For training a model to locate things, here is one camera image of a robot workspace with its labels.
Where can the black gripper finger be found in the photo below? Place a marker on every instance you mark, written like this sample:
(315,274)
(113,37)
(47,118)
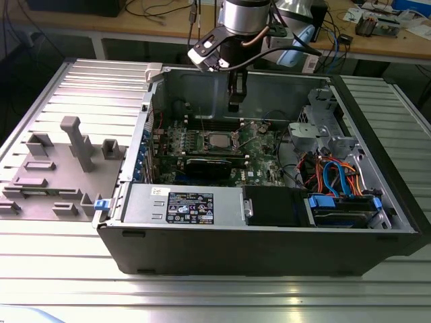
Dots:
(235,101)

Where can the metal locking lever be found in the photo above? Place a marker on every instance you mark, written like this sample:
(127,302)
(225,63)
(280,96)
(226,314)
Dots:
(202,121)

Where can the silver CPU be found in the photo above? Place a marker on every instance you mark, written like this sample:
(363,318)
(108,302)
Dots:
(221,140)

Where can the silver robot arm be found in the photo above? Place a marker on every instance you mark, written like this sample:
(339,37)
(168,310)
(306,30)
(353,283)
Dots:
(242,17)

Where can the CPU socket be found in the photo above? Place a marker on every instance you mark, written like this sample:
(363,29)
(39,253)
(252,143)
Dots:
(204,144)

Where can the green motherboard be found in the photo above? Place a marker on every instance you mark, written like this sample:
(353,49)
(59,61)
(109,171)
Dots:
(259,158)

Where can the black graphics card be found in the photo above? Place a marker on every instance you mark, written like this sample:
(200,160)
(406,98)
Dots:
(208,166)

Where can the metal drive cage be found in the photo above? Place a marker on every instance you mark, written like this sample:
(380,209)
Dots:
(303,133)

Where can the white tag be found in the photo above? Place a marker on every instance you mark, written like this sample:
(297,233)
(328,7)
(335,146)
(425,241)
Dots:
(311,64)

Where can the grey case latch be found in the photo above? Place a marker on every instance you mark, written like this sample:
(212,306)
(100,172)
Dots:
(153,72)

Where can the wooden desk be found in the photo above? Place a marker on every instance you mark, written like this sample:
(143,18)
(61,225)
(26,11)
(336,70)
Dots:
(151,25)

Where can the black plastic shroud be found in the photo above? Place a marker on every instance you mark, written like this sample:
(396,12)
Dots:
(272,205)

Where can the small black box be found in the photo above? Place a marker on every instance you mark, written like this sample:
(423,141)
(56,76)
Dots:
(346,38)

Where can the hard disk in blue carrier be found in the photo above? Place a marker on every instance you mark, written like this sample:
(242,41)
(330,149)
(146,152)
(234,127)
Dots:
(321,202)

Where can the metal cooler device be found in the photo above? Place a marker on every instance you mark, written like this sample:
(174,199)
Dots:
(365,27)

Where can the grey power supply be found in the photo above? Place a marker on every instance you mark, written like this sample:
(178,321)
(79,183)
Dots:
(144,205)

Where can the black PC case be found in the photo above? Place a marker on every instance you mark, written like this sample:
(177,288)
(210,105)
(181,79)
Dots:
(235,249)

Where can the dark box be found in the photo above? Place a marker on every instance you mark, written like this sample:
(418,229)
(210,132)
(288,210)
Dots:
(74,6)

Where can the blue case latch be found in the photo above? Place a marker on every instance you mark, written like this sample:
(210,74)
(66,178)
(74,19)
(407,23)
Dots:
(102,206)

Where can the blue box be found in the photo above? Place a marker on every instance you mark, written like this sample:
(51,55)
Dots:
(410,4)

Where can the grey parts rack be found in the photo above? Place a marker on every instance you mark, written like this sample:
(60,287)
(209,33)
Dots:
(67,188)

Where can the pale blue object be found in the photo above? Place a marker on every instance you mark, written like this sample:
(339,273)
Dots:
(27,316)

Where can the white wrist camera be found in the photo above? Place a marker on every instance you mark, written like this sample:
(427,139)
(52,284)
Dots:
(202,57)

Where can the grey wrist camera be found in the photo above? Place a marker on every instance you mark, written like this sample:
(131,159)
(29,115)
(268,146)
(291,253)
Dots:
(281,41)

